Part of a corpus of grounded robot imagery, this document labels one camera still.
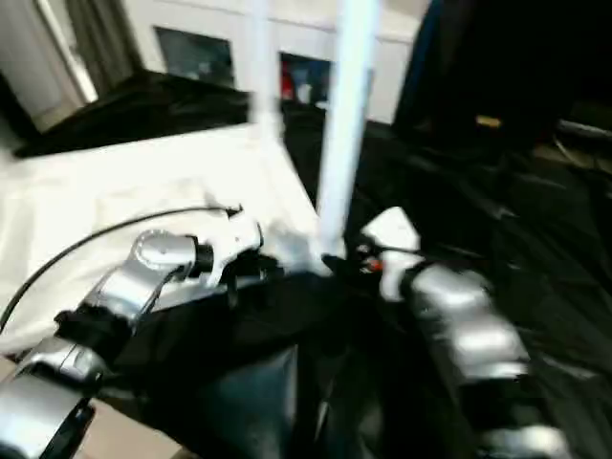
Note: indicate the white plastic table top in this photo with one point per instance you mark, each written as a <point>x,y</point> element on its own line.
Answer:
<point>124,182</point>

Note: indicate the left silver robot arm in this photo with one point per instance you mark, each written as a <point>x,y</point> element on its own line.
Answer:
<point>124,296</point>

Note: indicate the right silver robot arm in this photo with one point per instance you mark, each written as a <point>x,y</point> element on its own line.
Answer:
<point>469,335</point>

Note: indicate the black plastic mat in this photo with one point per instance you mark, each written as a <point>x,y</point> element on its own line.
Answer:
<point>535,220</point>

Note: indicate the small red bottle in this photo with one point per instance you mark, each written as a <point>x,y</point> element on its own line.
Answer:
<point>287,84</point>

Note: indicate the white glass-door cabinet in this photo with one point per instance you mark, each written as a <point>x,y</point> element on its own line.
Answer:
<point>220,33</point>

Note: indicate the grey curtain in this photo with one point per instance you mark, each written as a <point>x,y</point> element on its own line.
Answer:
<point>100,38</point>

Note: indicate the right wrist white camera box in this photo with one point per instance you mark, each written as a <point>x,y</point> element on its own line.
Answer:
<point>392,239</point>

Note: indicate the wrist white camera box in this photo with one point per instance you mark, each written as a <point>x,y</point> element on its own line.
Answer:
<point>392,239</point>
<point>234,239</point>

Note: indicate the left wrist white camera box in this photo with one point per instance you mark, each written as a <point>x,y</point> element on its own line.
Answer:
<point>234,239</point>

